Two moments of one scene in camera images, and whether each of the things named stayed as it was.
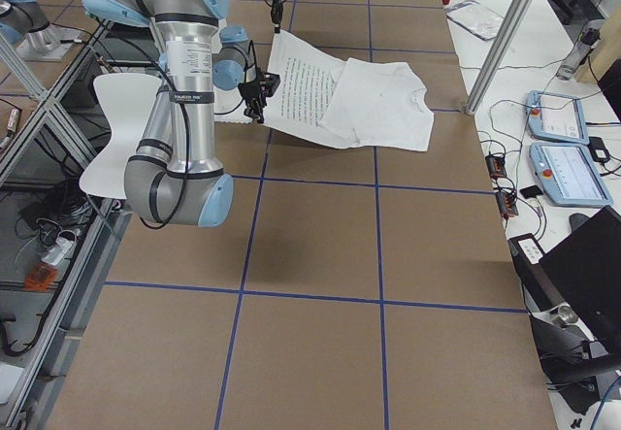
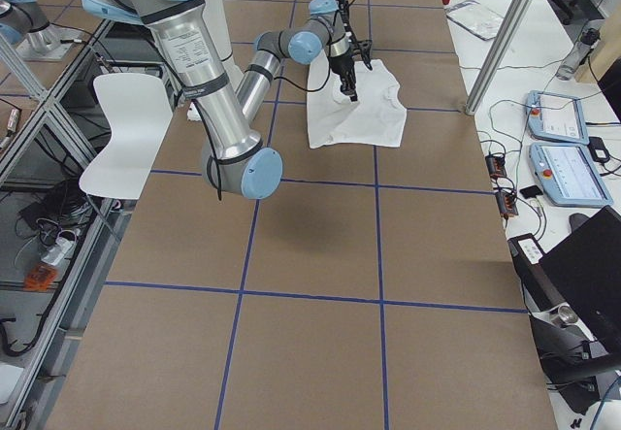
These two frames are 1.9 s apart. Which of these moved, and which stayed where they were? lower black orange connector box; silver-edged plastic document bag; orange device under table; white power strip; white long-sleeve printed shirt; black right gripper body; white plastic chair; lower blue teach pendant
Moved: white long-sleeve printed shirt; black right gripper body
Stayed: lower black orange connector box; silver-edged plastic document bag; white plastic chair; lower blue teach pendant; white power strip; orange device under table
